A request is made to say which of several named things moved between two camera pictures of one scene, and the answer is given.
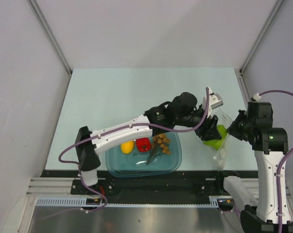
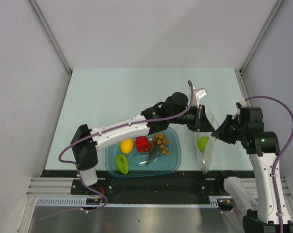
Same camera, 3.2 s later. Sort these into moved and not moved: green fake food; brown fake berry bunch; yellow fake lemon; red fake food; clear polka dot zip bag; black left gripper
Moved: green fake food; clear polka dot zip bag
Not moved: yellow fake lemon; red fake food; brown fake berry bunch; black left gripper
